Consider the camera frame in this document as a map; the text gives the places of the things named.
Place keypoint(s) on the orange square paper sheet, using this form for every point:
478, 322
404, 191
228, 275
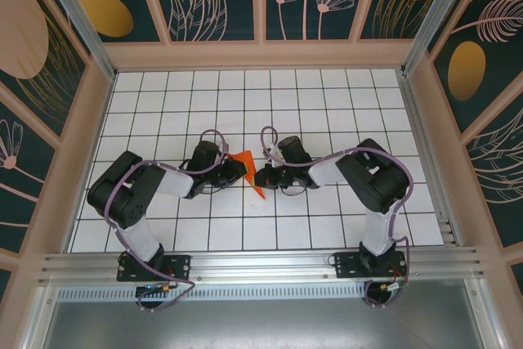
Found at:
253, 179

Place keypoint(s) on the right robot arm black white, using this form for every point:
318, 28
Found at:
376, 181

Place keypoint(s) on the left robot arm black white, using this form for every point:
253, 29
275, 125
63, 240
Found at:
122, 198

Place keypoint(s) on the grey metal sheet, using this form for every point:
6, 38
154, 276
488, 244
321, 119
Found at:
261, 326

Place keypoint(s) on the small circuit board with connector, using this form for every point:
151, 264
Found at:
392, 285
153, 288

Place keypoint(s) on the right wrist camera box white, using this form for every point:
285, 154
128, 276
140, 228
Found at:
274, 152

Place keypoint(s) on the aluminium mounting rail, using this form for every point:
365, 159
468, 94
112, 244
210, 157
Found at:
261, 265

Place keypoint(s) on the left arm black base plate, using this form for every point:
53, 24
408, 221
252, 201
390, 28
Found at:
180, 267

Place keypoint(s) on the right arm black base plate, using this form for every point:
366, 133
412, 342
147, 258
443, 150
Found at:
347, 265

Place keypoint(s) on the aluminium side rail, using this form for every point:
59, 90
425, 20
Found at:
425, 120

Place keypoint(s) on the aluminium frame post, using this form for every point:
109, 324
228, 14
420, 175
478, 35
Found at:
77, 18
439, 14

